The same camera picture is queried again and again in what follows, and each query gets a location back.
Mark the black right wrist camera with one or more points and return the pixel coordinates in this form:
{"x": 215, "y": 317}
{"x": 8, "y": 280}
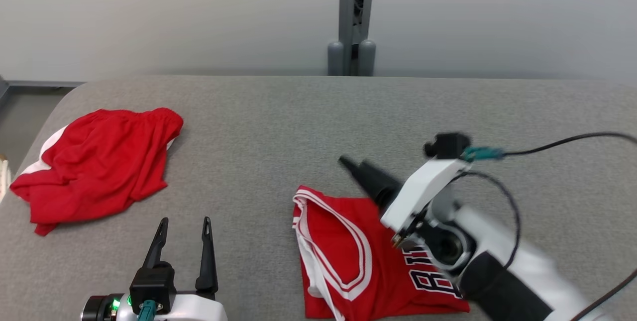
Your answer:
{"x": 448, "y": 144}

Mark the red shorts with white stripe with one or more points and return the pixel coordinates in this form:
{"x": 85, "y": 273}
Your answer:
{"x": 99, "y": 161}

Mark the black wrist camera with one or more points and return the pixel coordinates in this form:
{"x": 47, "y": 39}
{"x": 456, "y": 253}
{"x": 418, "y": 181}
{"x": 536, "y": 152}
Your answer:
{"x": 448, "y": 144}
{"x": 152, "y": 283}

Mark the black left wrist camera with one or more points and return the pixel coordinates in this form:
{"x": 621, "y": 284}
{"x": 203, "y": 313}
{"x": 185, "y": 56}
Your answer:
{"x": 152, "y": 283}

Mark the red basketball jersey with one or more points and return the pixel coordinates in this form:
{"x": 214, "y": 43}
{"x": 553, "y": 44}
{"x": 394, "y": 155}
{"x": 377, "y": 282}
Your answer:
{"x": 348, "y": 261}

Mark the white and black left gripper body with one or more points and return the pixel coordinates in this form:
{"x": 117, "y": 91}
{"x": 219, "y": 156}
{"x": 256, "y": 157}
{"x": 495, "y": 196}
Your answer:
{"x": 194, "y": 311}

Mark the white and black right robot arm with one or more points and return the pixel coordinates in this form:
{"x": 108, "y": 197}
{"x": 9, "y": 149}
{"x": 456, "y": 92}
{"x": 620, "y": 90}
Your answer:
{"x": 537, "y": 266}

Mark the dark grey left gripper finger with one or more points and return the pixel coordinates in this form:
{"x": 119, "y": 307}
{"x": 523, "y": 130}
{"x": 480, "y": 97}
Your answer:
{"x": 207, "y": 266}
{"x": 158, "y": 246}

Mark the grey partition post with feet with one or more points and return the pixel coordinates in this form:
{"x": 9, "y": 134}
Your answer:
{"x": 348, "y": 12}

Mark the teal left camera connector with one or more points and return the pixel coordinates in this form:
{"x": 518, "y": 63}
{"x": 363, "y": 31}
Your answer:
{"x": 147, "y": 311}

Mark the teal camera connector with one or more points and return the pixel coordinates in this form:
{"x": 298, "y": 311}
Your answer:
{"x": 480, "y": 154}
{"x": 147, "y": 311}

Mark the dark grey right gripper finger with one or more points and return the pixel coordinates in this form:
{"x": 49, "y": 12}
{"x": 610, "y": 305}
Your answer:
{"x": 383, "y": 181}
{"x": 363, "y": 181}

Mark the teal right camera connector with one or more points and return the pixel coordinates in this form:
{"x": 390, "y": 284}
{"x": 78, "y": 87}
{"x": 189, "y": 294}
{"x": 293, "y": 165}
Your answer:
{"x": 480, "y": 154}

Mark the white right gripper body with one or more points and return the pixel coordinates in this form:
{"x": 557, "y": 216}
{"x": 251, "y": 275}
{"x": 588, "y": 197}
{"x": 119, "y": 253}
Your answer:
{"x": 423, "y": 191}

